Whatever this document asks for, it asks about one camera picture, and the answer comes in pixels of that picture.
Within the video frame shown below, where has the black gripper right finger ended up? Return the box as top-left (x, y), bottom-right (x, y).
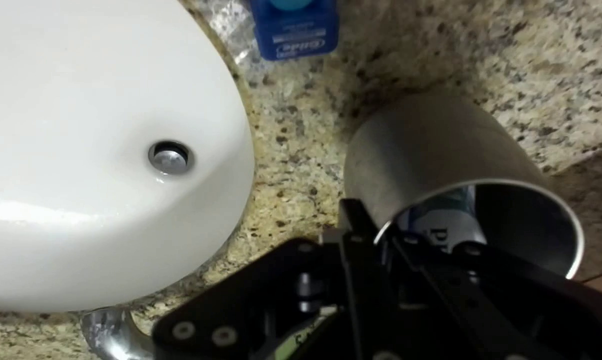
top-left (388, 225), bottom-right (602, 360)

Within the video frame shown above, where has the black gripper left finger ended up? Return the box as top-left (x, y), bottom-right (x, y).
top-left (149, 197), bottom-right (415, 360)

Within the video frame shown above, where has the silver toothbrush holder cup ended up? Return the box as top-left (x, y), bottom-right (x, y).
top-left (341, 89), bottom-right (588, 283)

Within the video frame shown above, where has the sink drain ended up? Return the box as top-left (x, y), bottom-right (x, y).
top-left (144, 136), bottom-right (197, 180)

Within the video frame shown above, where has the chrome faucet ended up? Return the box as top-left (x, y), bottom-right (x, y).
top-left (79, 305), bottom-right (160, 360)

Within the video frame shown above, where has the blue bottle cap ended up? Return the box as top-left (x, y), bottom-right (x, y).
top-left (247, 0), bottom-right (341, 64)

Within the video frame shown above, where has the white oval sink basin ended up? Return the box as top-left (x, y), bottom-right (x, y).
top-left (0, 0), bottom-right (258, 317)

